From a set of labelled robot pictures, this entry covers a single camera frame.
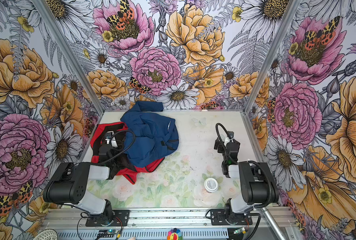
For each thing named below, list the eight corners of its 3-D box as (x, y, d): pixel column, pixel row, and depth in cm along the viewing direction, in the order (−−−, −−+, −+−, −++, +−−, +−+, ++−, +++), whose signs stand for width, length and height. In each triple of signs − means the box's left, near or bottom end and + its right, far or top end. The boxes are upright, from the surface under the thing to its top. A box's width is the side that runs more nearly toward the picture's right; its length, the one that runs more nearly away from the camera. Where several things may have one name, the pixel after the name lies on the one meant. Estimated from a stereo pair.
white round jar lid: (204, 195, 83) (205, 190, 77) (202, 183, 88) (204, 177, 82) (216, 195, 83) (219, 190, 77) (214, 183, 88) (217, 177, 82)
